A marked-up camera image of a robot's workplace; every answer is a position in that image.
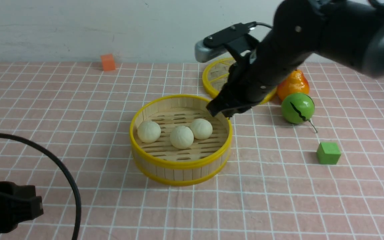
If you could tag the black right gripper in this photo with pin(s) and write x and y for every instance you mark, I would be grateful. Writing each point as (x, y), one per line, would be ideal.
(249, 83)

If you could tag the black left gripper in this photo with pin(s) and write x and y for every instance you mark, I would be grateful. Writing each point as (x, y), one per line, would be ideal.
(18, 203)

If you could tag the white bun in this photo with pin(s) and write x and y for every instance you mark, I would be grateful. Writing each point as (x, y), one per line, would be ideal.
(181, 137)
(201, 128)
(148, 131)

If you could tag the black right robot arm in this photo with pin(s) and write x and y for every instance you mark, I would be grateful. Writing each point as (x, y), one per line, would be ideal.
(343, 31)

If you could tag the yellow woven steamer lid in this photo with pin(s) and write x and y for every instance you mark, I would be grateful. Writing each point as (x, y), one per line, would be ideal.
(215, 75)

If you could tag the yellow bamboo steamer tray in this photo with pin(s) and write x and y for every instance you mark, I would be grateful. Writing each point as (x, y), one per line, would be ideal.
(162, 162)

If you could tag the orange yellow toy pear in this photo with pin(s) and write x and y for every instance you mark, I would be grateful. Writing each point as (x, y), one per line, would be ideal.
(296, 82)

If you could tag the green toy watermelon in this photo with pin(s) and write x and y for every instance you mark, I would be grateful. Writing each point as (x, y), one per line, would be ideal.
(298, 108)

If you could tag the green cube block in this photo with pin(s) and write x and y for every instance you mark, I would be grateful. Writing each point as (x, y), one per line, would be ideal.
(328, 153)

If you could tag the pink checkered tablecloth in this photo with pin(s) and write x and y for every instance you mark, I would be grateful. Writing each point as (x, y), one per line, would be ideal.
(272, 187)

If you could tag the orange cube block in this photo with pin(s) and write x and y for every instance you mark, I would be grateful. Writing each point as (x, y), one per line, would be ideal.
(108, 62)

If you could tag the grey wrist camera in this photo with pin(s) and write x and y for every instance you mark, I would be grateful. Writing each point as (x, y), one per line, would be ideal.
(234, 39)

